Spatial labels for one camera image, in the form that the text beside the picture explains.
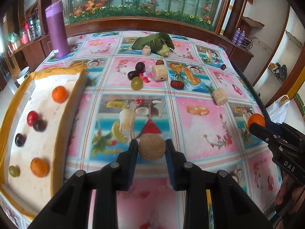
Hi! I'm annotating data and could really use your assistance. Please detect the orange mandarin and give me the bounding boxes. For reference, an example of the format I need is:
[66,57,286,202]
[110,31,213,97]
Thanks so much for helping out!
[30,157,49,178]
[247,113,266,128]
[52,86,68,103]

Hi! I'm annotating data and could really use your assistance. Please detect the green grape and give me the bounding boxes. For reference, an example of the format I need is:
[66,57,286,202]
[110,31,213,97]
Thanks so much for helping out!
[131,77,143,90]
[8,165,20,177]

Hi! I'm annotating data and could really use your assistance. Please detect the large cream banana chunk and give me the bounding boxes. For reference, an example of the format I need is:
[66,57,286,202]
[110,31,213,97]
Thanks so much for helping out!
[212,88,228,106]

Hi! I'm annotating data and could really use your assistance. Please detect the small dark plum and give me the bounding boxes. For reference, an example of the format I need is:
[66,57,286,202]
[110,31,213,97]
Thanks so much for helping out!
[14,133,26,147]

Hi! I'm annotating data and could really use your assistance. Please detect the large dark plum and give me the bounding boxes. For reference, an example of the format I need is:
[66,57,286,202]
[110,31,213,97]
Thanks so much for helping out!
[33,118,47,132]

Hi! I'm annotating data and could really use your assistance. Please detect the tan round fruit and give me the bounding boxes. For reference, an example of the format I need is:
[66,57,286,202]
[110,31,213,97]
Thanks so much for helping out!
[138,133,166,161]

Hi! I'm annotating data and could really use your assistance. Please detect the red date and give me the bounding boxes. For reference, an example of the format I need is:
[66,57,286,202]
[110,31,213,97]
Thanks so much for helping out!
[170,80,185,90]

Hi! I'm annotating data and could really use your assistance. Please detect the person's right hand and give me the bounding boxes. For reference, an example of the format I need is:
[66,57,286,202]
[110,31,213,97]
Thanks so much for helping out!
[274,175,304,228]

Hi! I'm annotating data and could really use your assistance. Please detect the white plastic bag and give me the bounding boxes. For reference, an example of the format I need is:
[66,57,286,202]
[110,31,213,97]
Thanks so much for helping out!
[266,95,299,125]

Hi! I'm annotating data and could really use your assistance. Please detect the white foam tray yellow tape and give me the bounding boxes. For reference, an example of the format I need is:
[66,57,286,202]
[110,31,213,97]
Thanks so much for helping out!
[1,67,87,220]

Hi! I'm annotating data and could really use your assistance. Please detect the colourful printed tablecloth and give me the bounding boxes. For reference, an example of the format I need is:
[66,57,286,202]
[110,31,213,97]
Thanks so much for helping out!
[38,31,281,218]

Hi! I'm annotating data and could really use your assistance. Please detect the purple spray cans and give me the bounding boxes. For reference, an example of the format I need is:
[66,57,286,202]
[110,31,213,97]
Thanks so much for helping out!
[232,28,246,46]

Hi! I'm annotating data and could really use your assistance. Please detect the cream block with holes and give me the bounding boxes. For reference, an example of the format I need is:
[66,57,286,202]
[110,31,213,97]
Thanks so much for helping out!
[151,65,168,81]

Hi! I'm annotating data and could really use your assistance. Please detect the brown chestnut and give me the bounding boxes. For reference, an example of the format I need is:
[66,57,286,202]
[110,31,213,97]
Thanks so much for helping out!
[156,60,164,65]

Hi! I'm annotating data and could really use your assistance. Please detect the green leafy vegetable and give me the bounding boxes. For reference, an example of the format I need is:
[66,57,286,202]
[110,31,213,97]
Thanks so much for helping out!
[131,33,175,57]

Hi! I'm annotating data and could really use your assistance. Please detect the dark grape pair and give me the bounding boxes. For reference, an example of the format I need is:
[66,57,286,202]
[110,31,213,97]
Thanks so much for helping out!
[127,62,146,81]

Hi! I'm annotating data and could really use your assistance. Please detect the small cream chunk by vegetable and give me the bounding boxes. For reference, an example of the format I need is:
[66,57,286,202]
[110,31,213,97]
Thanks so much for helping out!
[142,46,151,56]

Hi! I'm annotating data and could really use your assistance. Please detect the purple thermos bottle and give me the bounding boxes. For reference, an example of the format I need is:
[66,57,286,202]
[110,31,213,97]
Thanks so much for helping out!
[45,0,70,58]

